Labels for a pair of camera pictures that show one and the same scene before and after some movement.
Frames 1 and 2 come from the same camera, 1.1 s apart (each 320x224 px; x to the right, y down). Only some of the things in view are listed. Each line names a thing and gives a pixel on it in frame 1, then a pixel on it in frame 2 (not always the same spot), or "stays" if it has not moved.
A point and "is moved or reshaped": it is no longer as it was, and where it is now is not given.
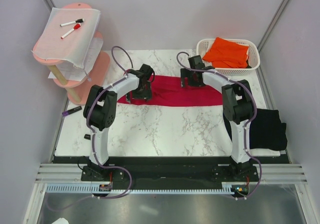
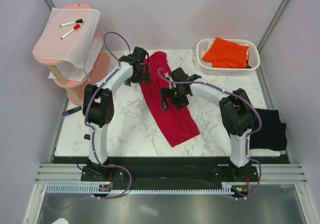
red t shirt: [166, 90] is moved or reshaped
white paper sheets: [71, 73] stays
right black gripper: [186, 73] → [165, 92]
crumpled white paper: [60, 221] stays
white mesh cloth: [75, 46] stays
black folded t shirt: [266, 130] stays
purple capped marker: [65, 113] stays
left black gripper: [146, 95] → [145, 78]
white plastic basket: [253, 56] stays
